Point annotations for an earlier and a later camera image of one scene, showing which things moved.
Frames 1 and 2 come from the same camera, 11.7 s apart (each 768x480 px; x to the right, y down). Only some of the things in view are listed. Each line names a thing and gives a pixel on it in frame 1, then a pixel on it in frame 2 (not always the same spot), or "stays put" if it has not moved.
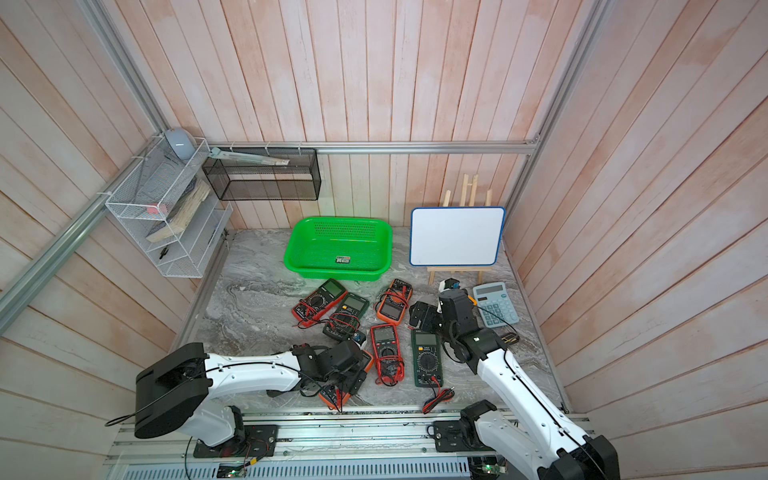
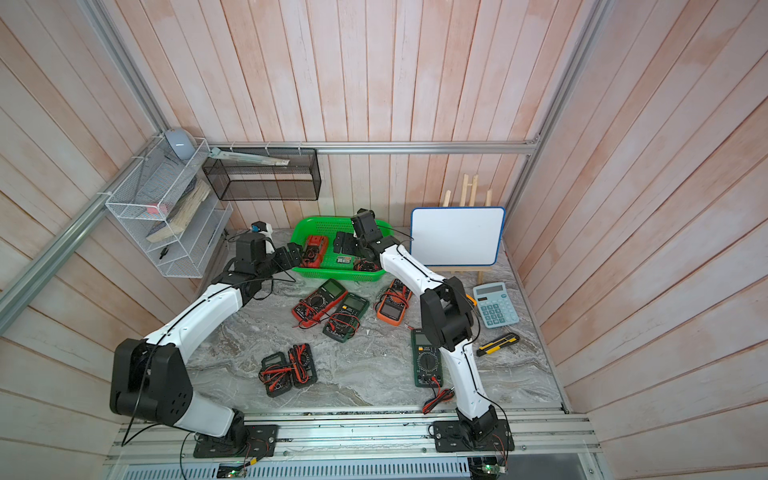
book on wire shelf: [183, 211] stays put
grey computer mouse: [181, 142] stays put
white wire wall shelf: [168, 207] stays put
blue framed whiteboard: [456, 236] stays put
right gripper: [432, 313] -> [349, 238]
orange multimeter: [391, 305] stays put
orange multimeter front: [333, 397] -> [364, 264]
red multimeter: [386, 349] -> [314, 251]
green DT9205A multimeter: [346, 319] stays put
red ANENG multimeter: [317, 304] stays put
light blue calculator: [495, 304] stays put
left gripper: [354, 381] -> [286, 263]
